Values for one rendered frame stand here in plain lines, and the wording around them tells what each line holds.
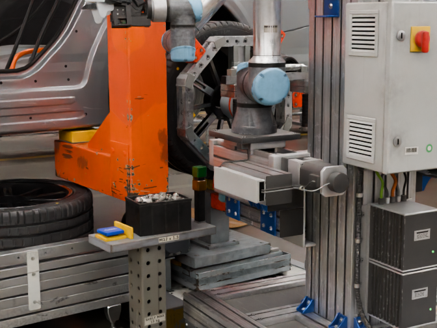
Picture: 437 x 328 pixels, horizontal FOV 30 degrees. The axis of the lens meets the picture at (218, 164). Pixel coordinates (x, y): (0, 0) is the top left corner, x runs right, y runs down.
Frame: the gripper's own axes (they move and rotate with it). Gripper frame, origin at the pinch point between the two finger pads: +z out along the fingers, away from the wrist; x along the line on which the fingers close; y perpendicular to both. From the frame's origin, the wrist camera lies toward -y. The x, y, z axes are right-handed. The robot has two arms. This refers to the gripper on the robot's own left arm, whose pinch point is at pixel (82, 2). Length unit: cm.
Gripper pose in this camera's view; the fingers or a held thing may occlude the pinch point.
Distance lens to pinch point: 245.6
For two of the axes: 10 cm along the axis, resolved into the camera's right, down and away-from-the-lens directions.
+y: 0.4, 10.0, 0.4
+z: -9.7, 0.5, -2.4
